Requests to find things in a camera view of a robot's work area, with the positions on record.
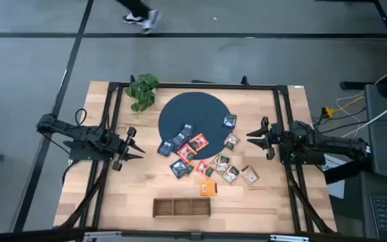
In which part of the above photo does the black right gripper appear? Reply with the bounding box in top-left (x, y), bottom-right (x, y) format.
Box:
top-left (246, 116), bottom-right (284, 161)

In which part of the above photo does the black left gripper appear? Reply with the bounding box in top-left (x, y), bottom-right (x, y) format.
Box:
top-left (111, 126), bottom-right (146, 172)

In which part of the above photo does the dark blue blackcurrant tea sachet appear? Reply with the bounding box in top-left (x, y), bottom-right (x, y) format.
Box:
top-left (222, 114), bottom-right (238, 130)
top-left (171, 132), bottom-right (188, 148)
top-left (181, 123), bottom-right (195, 138)
top-left (157, 140), bottom-right (175, 158)
top-left (169, 159), bottom-right (190, 179)

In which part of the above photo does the wooden three-compartment box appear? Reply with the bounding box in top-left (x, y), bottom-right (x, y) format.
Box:
top-left (152, 197), bottom-right (212, 218)

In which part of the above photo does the green potted plant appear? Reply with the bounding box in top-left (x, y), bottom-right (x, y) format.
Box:
top-left (125, 73), bottom-right (161, 113)

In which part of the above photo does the round dark blue placemat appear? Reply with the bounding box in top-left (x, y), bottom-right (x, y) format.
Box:
top-left (158, 91), bottom-right (233, 161)

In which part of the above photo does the black desk foot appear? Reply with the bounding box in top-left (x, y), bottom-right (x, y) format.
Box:
top-left (340, 81), bottom-right (376, 91)
top-left (323, 157), bottom-right (373, 185)

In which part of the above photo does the white paper sheet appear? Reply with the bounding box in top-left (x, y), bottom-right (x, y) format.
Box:
top-left (324, 156), bottom-right (347, 200)

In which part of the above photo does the dark grey desk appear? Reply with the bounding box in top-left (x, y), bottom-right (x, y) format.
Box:
top-left (363, 83), bottom-right (387, 182)

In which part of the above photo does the person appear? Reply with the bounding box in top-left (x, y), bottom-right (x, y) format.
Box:
top-left (115, 0), bottom-right (163, 35)

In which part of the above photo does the black metal table frame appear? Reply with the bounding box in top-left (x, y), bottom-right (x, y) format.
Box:
top-left (57, 74), bottom-right (338, 235)

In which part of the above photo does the yellow power cable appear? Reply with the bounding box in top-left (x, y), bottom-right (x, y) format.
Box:
top-left (320, 95), bottom-right (366, 118)

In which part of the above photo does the silver crossbar bracket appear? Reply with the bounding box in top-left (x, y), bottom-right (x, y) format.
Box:
top-left (269, 234), bottom-right (310, 242)
top-left (83, 231), bottom-right (123, 242)

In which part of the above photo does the thick white cable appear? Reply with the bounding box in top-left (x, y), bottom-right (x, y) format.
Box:
top-left (341, 96), bottom-right (387, 138)

